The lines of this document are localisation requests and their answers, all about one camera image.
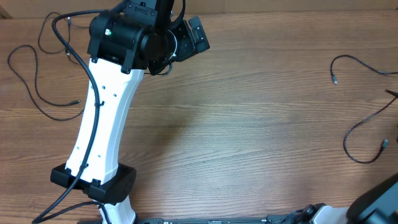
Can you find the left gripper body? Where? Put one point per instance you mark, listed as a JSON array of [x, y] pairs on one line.
[[185, 46]]

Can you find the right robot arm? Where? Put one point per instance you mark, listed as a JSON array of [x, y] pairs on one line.
[[376, 206]]

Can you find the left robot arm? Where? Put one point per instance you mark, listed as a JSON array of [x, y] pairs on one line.
[[127, 41]]

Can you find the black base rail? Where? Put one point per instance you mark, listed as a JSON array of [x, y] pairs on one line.
[[277, 219]]

